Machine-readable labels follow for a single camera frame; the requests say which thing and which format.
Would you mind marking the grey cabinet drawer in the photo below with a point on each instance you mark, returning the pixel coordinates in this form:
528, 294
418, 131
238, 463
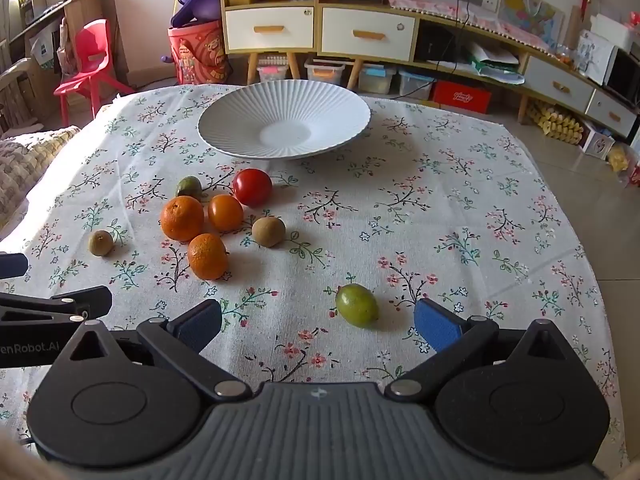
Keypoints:
612, 112
560, 82

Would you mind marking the small brown kiwi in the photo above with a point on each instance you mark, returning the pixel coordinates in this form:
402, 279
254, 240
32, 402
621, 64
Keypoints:
100, 243

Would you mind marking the dark green jujube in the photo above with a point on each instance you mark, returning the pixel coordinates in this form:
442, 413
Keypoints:
188, 187

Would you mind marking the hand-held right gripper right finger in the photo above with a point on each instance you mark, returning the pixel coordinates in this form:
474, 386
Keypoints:
437, 325

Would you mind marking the pink cloth runner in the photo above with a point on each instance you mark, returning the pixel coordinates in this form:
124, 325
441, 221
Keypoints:
450, 10

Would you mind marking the white ribbed plate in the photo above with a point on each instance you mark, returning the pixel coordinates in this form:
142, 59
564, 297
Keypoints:
320, 115

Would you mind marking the white drawing board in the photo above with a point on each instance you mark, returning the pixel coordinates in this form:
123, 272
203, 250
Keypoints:
597, 55

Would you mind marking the mandarin orange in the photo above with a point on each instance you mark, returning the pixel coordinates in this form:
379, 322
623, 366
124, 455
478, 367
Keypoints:
182, 218
207, 256

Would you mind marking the red cardboard box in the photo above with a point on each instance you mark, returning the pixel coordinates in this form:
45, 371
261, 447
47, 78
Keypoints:
462, 96

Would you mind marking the knitted beige blanket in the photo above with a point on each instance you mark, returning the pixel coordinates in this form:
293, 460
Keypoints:
25, 165

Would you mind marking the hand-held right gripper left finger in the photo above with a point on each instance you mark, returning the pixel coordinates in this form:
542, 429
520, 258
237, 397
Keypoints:
200, 322

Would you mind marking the red tomato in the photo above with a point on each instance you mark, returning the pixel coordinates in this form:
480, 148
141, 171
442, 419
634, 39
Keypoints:
252, 187

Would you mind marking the purple toy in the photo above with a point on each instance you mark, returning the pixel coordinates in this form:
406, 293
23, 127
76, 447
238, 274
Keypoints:
200, 2

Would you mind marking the floral tablecloth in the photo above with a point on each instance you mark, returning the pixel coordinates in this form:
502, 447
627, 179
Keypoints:
425, 195

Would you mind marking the white cabinet drawer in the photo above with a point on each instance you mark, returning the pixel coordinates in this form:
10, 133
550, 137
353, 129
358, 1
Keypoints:
367, 22
270, 20

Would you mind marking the orange tomato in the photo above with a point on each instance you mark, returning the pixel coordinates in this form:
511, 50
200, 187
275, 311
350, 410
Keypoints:
225, 213

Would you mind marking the wooden desk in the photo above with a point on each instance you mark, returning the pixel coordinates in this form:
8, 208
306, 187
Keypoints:
75, 5

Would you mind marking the wooden shelf cabinet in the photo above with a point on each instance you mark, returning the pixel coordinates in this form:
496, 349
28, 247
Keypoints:
318, 20

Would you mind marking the red printed bucket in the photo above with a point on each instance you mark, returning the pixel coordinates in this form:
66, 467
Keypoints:
200, 55

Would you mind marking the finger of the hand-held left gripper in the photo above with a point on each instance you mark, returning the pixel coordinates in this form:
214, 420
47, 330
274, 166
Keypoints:
90, 302
10, 265

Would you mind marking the black box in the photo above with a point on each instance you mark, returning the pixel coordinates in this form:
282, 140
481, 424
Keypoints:
435, 44

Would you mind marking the stack of papers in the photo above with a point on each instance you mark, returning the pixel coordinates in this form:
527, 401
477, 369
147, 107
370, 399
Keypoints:
492, 62

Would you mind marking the long low wooden cabinet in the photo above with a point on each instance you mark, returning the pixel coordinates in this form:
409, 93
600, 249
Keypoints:
505, 45

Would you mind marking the red plastic chair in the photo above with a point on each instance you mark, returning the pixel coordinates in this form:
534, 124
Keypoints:
95, 50

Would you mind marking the pile of yellow blocks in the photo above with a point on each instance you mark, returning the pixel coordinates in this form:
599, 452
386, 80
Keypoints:
557, 124

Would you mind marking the clear storage box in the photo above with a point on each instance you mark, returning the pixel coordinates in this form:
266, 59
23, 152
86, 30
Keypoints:
376, 80
274, 69
415, 85
325, 72

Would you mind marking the map poster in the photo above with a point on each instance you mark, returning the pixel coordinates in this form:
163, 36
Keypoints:
530, 10

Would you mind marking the light green jujube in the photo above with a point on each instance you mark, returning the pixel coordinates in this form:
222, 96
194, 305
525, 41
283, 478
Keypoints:
356, 305

